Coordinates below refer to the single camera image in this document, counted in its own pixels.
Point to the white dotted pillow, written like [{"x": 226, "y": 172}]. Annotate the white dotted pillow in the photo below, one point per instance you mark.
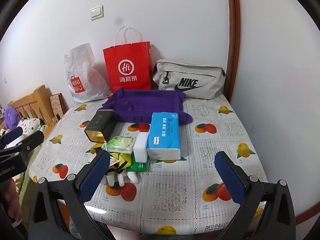
[{"x": 30, "y": 123}]

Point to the green foil packet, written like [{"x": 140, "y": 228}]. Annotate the green foil packet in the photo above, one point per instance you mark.
[{"x": 138, "y": 166}]

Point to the yellow mesh pouch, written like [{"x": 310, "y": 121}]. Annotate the yellow mesh pouch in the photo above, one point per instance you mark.
[{"x": 122, "y": 160}]

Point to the brown patterned box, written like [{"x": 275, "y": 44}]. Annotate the brown patterned box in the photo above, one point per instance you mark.
[{"x": 57, "y": 105}]

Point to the white sponge block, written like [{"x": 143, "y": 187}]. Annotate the white sponge block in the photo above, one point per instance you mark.
[{"x": 140, "y": 150}]

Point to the fruit printed tablecloth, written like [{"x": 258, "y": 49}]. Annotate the fruit printed tablecloth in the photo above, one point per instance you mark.
[{"x": 175, "y": 192}]

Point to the red paper bag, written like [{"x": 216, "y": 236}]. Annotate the red paper bag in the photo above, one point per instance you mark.
[{"x": 127, "y": 60}]

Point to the black tin box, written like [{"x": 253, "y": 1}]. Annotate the black tin box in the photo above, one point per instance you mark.
[{"x": 100, "y": 122}]

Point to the pale green bed sheet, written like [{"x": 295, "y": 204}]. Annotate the pale green bed sheet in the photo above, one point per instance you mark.
[{"x": 25, "y": 187}]

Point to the blue tissue pack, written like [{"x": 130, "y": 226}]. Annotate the blue tissue pack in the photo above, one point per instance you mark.
[{"x": 163, "y": 135}]

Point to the white light switch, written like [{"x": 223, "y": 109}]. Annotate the white light switch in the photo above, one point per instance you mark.
[{"x": 97, "y": 12}]

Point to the purple plush toy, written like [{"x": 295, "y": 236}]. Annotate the purple plush toy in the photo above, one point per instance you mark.
[{"x": 11, "y": 117}]

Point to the wooden headboard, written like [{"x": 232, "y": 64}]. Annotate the wooden headboard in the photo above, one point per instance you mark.
[{"x": 37, "y": 100}]

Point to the white plastic bag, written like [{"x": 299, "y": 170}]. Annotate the white plastic bag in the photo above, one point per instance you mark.
[{"x": 82, "y": 70}]

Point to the person's left hand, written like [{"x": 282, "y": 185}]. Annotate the person's left hand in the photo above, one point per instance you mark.
[{"x": 12, "y": 200}]

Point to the purple towel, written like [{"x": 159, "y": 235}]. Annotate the purple towel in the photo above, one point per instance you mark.
[{"x": 145, "y": 102}]

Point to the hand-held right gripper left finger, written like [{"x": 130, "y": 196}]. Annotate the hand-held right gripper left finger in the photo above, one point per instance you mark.
[{"x": 95, "y": 175}]

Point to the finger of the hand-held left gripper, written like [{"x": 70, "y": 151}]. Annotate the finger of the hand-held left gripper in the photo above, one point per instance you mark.
[
  {"x": 13, "y": 135},
  {"x": 30, "y": 141}
]

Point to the beige waist bag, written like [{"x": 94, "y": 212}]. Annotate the beige waist bag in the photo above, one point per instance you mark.
[{"x": 190, "y": 75}]

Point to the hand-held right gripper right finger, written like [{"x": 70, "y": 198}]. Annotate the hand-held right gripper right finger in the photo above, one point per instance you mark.
[{"x": 230, "y": 175}]

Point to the green wet wipes pack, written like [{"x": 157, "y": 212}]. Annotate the green wet wipes pack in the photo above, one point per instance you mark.
[{"x": 120, "y": 143}]

